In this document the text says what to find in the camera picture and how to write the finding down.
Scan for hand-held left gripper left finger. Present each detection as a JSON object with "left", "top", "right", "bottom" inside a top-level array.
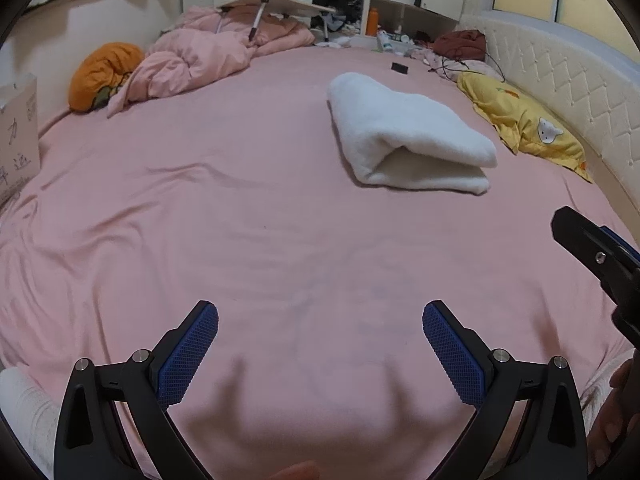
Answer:
[{"left": 52, "top": 301, "right": 219, "bottom": 480}]

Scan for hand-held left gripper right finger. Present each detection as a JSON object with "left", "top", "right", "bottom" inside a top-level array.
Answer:
[{"left": 422, "top": 300, "right": 588, "bottom": 480}]

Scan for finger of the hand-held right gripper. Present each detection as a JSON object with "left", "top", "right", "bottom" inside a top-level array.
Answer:
[{"left": 552, "top": 206, "right": 640, "bottom": 306}]

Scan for white knit sweater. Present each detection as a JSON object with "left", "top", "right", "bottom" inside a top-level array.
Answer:
[{"left": 327, "top": 72, "right": 498, "bottom": 195}]

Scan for person's right hand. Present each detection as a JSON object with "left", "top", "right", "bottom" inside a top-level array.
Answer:
[{"left": 589, "top": 360, "right": 635, "bottom": 471}]

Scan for person's left hand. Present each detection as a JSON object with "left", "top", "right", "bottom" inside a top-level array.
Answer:
[{"left": 267, "top": 460, "right": 321, "bottom": 480}]

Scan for pink bed sheet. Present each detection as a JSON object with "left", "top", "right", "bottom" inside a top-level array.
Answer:
[{"left": 0, "top": 42, "right": 640, "bottom": 480}]

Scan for yellow cartoon pillow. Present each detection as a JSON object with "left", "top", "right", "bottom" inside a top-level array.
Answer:
[{"left": 456, "top": 71, "right": 593, "bottom": 183}]

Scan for white quilted headboard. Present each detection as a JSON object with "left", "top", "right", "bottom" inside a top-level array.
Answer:
[{"left": 457, "top": 12, "right": 640, "bottom": 201}]

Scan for white knit clothing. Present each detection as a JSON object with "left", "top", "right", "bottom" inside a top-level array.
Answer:
[{"left": 0, "top": 367, "right": 56, "bottom": 480}]

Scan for dark red cloth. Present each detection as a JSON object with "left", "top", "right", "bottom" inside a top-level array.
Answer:
[{"left": 432, "top": 30, "right": 487, "bottom": 61}]

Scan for cardboard sign with handwriting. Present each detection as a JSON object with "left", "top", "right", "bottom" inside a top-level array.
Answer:
[{"left": 0, "top": 74, "right": 41, "bottom": 206}]

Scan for orange pillow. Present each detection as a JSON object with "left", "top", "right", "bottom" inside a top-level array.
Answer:
[{"left": 68, "top": 42, "right": 146, "bottom": 112}]

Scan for pink duvet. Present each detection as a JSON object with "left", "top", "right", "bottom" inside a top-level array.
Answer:
[{"left": 107, "top": 5, "right": 316, "bottom": 118}]

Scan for black cable on bed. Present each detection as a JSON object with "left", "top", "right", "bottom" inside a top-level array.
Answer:
[{"left": 427, "top": 52, "right": 506, "bottom": 83}]

